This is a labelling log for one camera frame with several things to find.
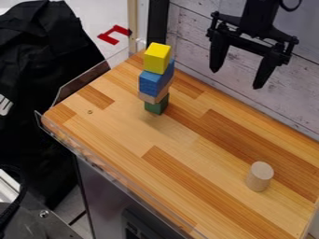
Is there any beige flat block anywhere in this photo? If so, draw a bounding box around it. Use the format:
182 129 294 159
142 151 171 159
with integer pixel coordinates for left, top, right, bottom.
136 85 172 105

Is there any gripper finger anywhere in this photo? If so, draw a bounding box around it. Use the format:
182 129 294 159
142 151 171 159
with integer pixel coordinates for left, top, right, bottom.
251 50 289 91
208 33 231 74

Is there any yellow cube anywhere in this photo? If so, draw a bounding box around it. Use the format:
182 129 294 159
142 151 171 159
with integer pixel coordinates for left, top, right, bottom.
143 42 173 76

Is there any red bracket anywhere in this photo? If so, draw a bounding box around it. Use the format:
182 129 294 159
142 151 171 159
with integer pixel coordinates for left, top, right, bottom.
95 24 133 46

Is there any beige wooden cylinder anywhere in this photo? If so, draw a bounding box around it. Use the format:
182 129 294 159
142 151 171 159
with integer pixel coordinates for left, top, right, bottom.
245 161 276 192

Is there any green block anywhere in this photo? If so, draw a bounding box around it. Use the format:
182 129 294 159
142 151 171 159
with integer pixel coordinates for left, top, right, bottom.
143 92 172 116

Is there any blue block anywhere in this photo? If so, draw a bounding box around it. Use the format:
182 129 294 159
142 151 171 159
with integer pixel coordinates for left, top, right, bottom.
138 59 176 98

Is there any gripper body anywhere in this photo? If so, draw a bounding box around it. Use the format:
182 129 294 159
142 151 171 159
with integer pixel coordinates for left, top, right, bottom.
204 10 300 65

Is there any black bag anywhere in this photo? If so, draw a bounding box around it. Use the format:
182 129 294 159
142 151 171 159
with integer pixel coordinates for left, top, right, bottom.
0 0 113 211

